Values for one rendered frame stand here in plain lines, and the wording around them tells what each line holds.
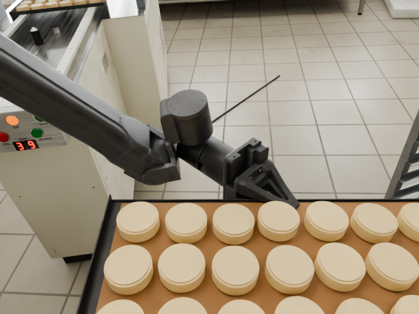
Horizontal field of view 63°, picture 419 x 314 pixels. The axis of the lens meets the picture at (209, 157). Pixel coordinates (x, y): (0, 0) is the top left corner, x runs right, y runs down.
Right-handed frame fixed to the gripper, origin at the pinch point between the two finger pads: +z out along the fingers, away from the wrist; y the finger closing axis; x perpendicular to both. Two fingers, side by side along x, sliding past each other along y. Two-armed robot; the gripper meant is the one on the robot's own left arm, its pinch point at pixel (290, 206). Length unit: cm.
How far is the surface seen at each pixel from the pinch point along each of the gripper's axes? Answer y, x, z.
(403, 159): 45, -83, -1
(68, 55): 11, -14, -91
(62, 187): 52, 5, -84
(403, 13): 80, -359, -93
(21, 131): 25, 9, -84
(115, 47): 30, -51, -127
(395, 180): 55, -83, 0
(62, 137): 28, 1, -77
